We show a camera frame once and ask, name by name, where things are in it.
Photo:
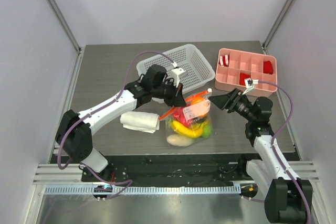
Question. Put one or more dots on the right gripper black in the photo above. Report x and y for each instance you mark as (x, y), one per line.
(234, 101)

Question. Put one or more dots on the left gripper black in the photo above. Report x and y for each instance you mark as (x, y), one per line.
(177, 99)

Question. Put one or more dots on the clear zip bag orange seal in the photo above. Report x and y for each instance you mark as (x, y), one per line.
(193, 113)

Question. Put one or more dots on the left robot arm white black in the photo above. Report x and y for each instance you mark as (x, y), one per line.
(75, 132)

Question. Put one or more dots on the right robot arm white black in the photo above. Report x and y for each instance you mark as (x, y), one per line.
(288, 198)

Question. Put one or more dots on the red fake apple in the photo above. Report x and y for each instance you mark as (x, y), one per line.
(178, 115)

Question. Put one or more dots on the orange fake fruit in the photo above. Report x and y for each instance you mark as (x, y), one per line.
(200, 101)

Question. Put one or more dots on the green fake fruit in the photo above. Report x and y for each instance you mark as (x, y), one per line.
(207, 131)

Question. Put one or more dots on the yellow fake banana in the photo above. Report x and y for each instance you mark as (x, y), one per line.
(194, 131)

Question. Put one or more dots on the white fake radish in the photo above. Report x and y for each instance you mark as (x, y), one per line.
(179, 140)

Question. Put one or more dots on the red item middle compartment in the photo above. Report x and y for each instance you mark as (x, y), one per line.
(242, 77)

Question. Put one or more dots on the red item compartment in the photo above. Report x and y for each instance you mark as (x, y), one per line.
(242, 77)
(268, 67)

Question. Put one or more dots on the white perforated plastic basket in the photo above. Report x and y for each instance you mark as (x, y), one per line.
(188, 57)

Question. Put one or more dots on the pink compartment tray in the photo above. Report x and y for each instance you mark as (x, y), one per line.
(227, 78)

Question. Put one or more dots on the folded white towel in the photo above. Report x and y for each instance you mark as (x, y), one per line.
(140, 121)

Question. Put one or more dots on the red white striped item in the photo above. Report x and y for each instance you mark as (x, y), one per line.
(224, 60)

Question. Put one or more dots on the red item right compartment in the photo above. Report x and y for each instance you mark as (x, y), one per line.
(268, 67)

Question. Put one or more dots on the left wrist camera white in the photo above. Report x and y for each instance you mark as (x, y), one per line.
(177, 73)

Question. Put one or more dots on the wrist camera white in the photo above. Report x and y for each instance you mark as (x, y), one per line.
(250, 85)
(177, 73)

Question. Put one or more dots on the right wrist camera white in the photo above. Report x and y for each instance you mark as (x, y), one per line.
(250, 85)

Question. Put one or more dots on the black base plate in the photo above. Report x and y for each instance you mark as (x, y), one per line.
(198, 170)

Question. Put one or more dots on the white slotted cable duct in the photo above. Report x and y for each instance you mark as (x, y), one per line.
(96, 189)

